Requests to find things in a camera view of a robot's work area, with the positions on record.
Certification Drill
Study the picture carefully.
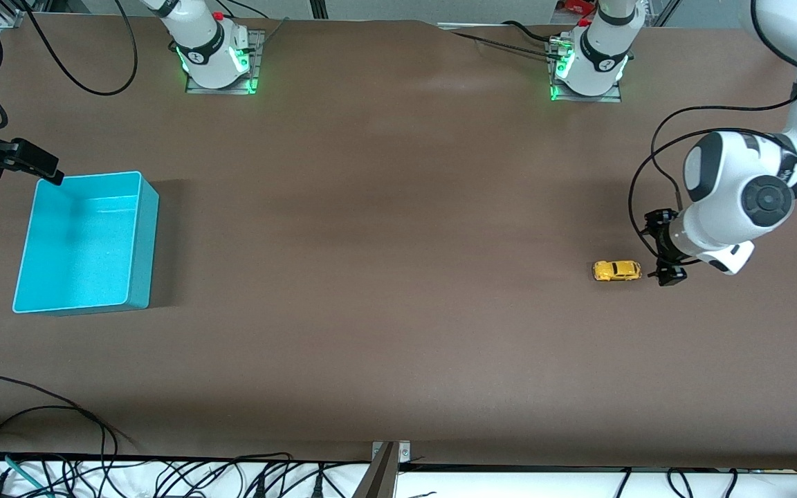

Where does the yellow beetle toy car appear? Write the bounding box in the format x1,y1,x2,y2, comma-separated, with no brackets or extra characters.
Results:
592,259,643,283

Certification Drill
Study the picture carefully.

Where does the turquoise plastic bin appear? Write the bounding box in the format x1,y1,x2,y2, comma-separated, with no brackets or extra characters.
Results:
12,170,161,316

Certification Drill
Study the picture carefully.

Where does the aluminium profile bar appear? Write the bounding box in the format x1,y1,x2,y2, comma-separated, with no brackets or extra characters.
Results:
351,441,399,498

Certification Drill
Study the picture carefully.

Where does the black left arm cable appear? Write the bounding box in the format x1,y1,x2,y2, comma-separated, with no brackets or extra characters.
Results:
629,0,797,267

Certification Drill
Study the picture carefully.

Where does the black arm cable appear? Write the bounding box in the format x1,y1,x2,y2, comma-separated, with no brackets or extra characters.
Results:
21,0,138,97
629,0,797,267

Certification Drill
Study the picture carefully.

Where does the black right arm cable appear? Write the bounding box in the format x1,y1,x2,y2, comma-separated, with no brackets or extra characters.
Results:
21,0,138,97

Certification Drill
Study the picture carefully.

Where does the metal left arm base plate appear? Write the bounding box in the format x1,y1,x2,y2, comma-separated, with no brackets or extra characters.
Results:
546,35,623,104

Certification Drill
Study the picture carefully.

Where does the aluminium frame bracket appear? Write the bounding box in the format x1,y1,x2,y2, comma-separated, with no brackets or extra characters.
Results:
0,0,50,30

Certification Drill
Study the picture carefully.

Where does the straight thin black cable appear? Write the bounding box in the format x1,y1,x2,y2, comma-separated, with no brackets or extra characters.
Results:
450,31,560,62

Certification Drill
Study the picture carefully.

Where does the curved black base cable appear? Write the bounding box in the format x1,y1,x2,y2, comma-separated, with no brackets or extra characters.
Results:
502,19,565,44

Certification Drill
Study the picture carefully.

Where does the looped black floor cable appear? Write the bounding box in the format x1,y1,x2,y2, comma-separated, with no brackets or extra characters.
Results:
0,405,119,461

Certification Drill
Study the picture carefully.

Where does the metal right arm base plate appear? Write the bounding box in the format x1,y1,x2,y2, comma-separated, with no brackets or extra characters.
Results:
184,29,266,95

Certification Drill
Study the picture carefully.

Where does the teal cable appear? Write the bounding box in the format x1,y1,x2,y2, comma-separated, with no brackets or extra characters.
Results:
0,450,50,498

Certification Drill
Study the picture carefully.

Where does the small metal bracket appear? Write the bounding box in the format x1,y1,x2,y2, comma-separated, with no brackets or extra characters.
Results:
371,441,412,463

